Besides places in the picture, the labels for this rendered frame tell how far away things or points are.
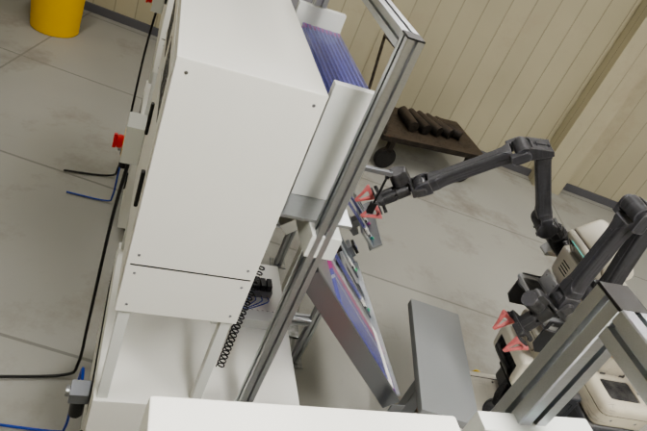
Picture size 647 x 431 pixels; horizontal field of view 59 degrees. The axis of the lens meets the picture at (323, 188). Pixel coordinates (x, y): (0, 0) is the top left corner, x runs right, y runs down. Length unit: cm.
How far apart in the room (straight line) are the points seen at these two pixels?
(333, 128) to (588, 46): 476
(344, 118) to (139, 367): 105
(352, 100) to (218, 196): 38
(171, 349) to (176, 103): 104
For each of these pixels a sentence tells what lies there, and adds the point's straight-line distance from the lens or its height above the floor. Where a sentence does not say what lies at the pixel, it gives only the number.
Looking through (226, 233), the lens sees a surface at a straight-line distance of 140.
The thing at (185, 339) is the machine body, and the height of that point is 62.
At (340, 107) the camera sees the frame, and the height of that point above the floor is 166.
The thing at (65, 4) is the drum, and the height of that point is 30.
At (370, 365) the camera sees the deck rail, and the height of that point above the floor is 89.
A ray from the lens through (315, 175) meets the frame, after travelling 145.
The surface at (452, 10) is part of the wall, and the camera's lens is 558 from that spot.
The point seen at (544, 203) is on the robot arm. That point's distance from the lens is 231.
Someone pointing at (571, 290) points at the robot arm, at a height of 128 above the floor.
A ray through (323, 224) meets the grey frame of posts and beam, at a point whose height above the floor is 142.
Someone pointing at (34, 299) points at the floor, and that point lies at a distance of 296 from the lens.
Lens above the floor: 217
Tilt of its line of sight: 30 degrees down
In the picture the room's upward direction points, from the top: 24 degrees clockwise
